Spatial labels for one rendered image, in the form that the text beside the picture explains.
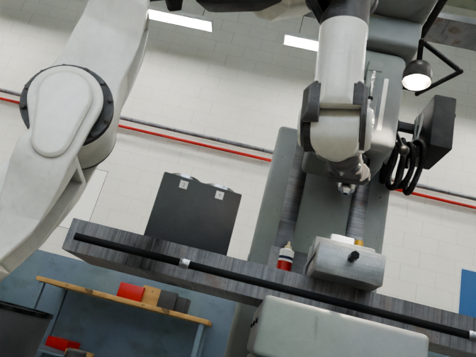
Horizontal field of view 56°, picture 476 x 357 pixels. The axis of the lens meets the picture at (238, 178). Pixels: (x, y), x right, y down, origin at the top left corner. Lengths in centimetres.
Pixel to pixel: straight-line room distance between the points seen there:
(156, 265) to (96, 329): 452
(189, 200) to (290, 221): 54
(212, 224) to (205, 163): 467
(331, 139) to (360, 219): 89
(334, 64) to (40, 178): 51
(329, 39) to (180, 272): 62
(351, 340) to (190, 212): 51
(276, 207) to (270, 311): 75
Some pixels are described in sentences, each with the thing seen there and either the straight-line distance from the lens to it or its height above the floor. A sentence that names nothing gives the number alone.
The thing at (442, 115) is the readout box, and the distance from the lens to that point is 174.
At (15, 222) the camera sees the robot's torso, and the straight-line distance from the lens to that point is 73.
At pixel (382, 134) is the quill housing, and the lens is 129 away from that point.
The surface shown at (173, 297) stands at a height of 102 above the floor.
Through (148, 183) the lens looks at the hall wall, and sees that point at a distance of 583.
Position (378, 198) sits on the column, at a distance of 172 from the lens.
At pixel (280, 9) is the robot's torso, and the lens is 101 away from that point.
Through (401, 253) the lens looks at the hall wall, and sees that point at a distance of 585.
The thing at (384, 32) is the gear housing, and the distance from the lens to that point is 143.
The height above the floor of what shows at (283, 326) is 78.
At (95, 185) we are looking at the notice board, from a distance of 598.
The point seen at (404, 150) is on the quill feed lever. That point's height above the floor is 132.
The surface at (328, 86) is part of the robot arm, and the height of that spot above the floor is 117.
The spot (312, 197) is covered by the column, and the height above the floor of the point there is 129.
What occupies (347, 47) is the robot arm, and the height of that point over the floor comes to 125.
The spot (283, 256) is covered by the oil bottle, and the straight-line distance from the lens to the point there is 124.
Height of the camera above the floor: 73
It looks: 20 degrees up
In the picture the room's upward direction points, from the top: 15 degrees clockwise
